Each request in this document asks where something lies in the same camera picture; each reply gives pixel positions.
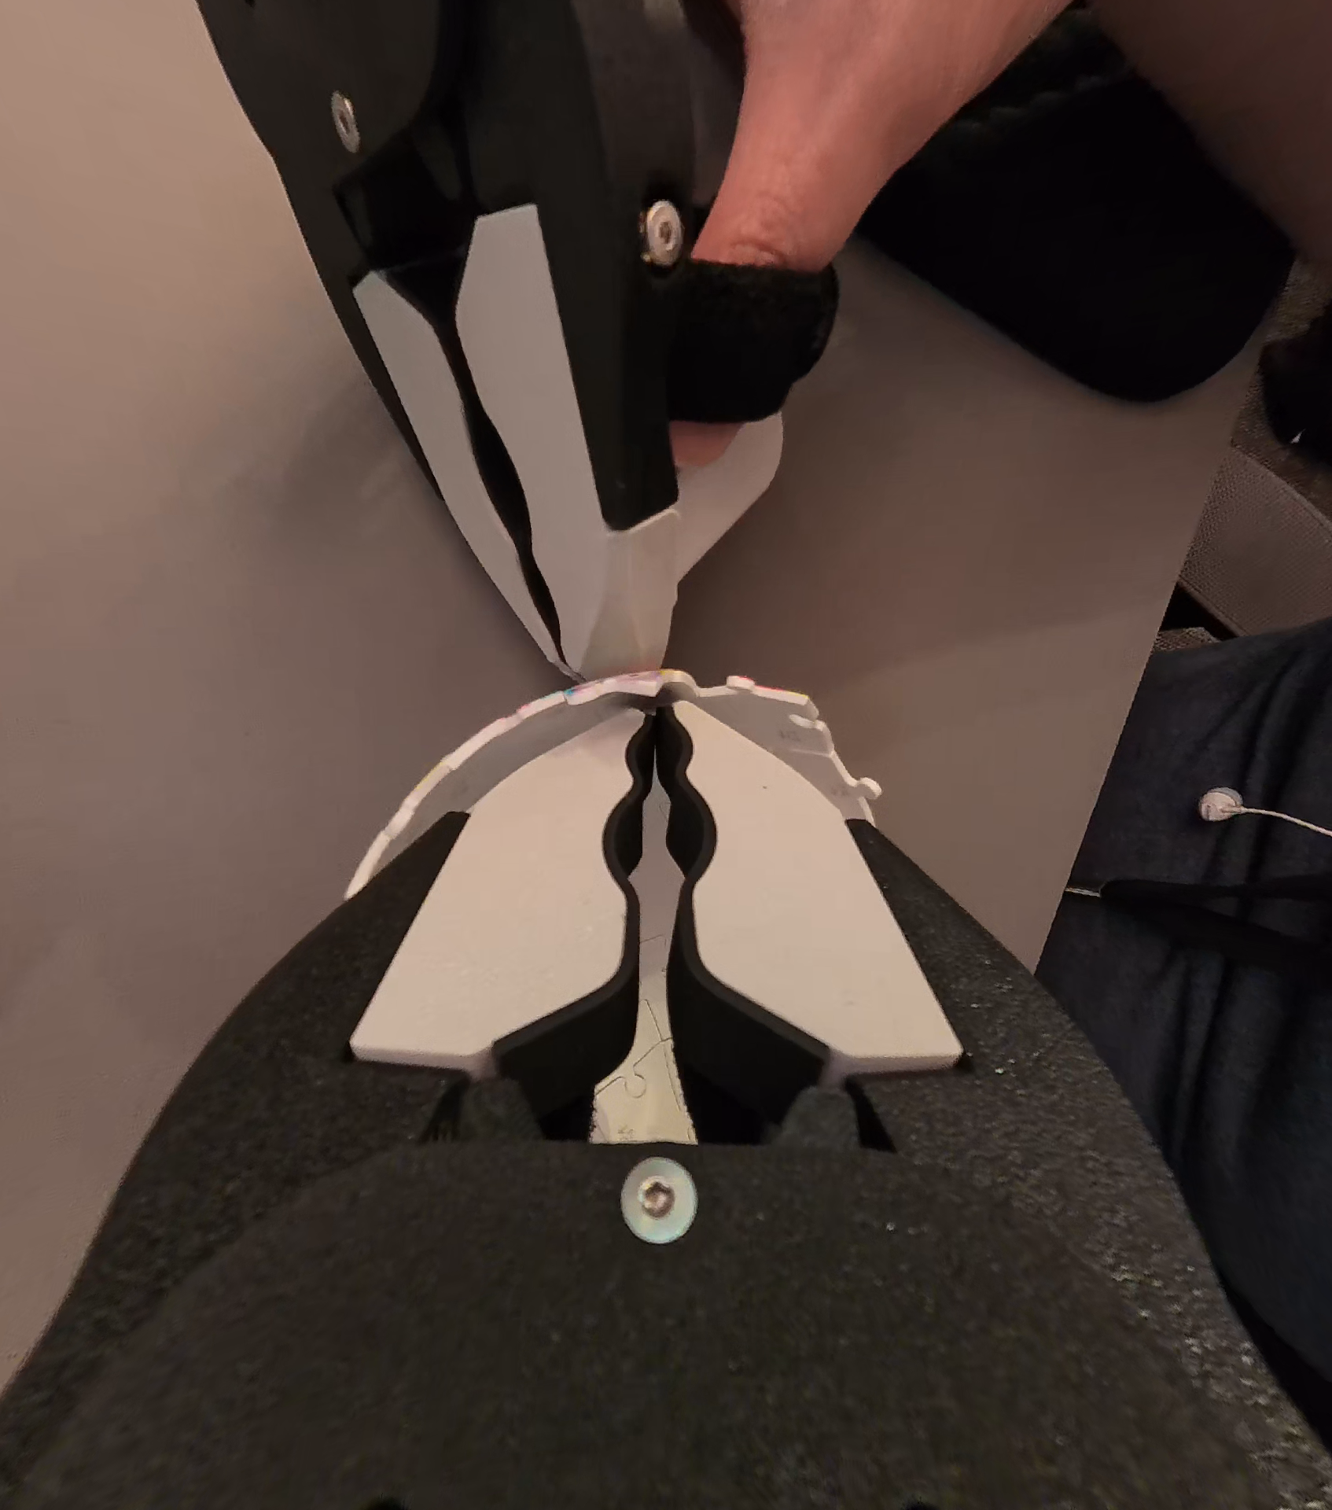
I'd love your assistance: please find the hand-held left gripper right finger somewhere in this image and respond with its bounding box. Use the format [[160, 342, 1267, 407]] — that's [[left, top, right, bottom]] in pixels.
[[663, 702, 968, 1080]]

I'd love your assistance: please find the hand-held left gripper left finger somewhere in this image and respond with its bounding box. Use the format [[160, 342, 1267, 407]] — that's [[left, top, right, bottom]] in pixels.
[[351, 707, 660, 1080]]

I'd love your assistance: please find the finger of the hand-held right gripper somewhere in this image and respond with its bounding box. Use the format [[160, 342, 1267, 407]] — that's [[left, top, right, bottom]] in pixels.
[[353, 264, 579, 674], [451, 201, 688, 685]]

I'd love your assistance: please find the assembled white puzzle section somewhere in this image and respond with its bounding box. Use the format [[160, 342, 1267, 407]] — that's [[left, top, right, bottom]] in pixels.
[[348, 668, 888, 1151]]

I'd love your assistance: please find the person's right forearm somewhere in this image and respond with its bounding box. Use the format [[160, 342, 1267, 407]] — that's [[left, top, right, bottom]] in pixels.
[[1092, 0, 1332, 297]]

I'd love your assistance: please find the person's right hand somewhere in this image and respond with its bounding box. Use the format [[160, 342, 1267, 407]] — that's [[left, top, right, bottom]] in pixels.
[[672, 0, 1075, 473]]

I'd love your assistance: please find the black chair armrest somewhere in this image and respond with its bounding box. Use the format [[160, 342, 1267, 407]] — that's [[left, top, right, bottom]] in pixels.
[[867, 12, 1298, 405]]

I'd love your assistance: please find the white drawstring cord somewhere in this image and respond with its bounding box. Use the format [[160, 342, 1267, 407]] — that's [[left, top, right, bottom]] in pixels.
[[1069, 786, 1332, 902]]

